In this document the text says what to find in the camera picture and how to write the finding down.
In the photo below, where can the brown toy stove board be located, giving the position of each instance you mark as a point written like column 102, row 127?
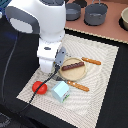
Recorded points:
column 110, row 29

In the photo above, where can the small grey pot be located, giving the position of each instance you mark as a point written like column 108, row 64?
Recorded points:
column 73, row 11

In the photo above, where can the red toy tomato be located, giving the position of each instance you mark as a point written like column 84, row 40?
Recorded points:
column 39, row 87

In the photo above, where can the light blue carton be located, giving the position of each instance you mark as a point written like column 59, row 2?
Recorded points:
column 60, row 91

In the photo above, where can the beige round plate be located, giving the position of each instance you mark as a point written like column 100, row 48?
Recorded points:
column 75, row 73

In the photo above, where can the brown toy sausage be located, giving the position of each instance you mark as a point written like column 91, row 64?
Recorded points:
column 72, row 66

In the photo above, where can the large grey pot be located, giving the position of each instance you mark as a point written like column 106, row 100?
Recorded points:
column 95, row 14

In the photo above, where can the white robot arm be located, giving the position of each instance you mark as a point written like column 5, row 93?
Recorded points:
column 46, row 18

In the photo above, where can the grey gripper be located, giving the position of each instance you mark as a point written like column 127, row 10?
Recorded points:
column 60, row 57

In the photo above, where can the beige woven placemat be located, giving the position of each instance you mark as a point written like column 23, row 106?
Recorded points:
column 81, row 109

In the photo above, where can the knife with orange handle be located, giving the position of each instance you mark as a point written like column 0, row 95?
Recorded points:
column 91, row 61

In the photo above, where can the fork with orange handle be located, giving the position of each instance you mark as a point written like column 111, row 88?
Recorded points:
column 74, row 84

